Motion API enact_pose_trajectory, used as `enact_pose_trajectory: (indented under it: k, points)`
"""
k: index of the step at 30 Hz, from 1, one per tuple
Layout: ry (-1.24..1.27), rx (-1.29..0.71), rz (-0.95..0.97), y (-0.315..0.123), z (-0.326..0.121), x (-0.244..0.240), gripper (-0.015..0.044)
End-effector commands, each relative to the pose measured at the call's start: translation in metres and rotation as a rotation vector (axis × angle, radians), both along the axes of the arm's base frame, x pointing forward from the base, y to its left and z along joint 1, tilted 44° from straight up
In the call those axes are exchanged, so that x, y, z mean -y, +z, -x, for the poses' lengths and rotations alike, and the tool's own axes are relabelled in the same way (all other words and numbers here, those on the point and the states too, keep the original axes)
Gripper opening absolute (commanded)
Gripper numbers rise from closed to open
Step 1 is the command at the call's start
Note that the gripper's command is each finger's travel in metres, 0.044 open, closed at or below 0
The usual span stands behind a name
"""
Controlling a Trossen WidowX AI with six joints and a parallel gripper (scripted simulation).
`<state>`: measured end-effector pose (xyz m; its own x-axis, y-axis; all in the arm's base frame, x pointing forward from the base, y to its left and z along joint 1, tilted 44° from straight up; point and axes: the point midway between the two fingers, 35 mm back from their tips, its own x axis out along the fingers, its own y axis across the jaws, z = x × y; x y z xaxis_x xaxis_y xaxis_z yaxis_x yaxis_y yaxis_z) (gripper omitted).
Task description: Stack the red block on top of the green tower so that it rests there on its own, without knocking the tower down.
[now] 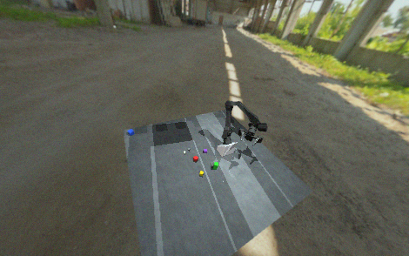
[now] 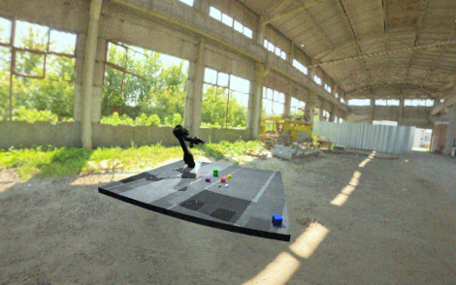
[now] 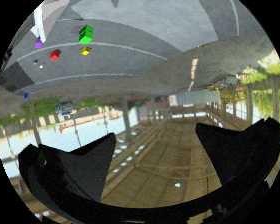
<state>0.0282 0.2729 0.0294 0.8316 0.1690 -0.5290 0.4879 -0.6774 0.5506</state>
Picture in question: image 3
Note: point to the red block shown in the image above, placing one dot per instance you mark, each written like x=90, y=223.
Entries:
x=55, y=54

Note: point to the bright green block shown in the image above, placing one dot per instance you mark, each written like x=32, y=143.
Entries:
x=85, y=37

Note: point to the small yellow block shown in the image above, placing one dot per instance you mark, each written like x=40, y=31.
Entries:
x=84, y=51

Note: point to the small purple cube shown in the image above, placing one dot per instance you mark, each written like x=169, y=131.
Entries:
x=38, y=43

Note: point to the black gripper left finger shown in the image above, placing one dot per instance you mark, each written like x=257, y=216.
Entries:
x=87, y=166

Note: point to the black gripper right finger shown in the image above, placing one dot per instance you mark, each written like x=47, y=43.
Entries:
x=226, y=148

